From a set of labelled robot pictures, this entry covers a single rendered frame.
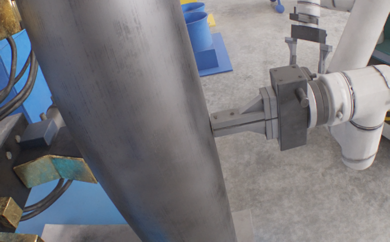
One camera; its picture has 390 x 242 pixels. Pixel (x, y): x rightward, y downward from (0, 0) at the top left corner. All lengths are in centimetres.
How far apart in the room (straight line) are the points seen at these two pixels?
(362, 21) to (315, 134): 92
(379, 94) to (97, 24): 43
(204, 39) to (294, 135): 161
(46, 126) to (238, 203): 78
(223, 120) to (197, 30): 157
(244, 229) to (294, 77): 62
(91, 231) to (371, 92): 101
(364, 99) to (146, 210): 39
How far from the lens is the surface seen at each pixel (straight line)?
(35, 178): 96
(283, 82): 42
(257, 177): 129
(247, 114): 46
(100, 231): 111
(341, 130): 60
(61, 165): 87
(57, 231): 123
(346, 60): 64
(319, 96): 46
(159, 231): 51
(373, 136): 56
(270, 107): 45
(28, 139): 99
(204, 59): 206
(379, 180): 131
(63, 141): 90
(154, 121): 35
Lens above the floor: 97
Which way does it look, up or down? 34 degrees down
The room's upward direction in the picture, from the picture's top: 15 degrees counter-clockwise
